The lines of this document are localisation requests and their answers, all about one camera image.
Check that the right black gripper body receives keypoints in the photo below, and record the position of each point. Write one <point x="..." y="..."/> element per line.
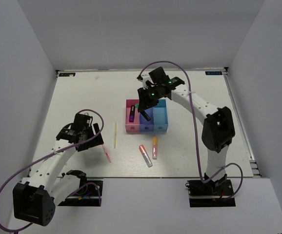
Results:
<point x="151" y="96"/>

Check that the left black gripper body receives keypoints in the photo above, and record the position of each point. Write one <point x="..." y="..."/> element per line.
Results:
<point x="95" y="141"/>

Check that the green cap black highlighter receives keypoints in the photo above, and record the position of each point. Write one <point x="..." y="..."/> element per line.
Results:
<point x="142" y="112"/>

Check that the purple cap black highlighter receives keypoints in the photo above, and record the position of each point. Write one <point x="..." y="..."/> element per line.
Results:
<point x="132" y="113"/>

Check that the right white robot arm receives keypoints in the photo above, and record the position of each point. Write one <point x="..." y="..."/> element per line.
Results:
<point x="217" y="123"/>

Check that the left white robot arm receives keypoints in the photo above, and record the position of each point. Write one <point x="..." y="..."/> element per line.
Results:
<point x="37" y="196"/>

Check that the yellow gel pen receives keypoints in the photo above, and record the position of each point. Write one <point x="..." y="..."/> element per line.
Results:
<point x="115" y="136"/>

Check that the light blue drawer box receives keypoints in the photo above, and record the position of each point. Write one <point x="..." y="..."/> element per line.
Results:
<point x="160" y="116"/>

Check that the pink gel pen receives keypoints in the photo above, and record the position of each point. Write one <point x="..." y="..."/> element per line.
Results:
<point x="106" y="153"/>

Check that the dark blue drawer box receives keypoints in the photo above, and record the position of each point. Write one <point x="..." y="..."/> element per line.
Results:
<point x="147" y="126"/>

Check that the right blue table label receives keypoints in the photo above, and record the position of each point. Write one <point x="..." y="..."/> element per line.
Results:
<point x="213" y="73"/>

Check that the blue table label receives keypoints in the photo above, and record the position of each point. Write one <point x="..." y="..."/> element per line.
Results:
<point x="67" y="74"/>
<point x="213" y="73"/>

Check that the yellow cap orange marker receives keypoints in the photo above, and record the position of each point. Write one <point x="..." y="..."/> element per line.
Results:
<point x="155" y="148"/>

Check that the left blue table label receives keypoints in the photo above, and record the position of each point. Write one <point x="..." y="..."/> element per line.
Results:
<point x="67" y="74"/>

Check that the orange cap grey marker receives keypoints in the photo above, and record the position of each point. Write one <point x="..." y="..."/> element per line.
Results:
<point x="145" y="156"/>

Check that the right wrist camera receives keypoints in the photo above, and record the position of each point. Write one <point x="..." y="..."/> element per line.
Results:
<point x="143" y="80"/>

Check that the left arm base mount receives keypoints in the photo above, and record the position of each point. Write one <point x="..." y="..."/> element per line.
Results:
<point x="89" y="196"/>

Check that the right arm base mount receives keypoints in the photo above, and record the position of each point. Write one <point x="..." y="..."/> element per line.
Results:
<point x="203" y="196"/>

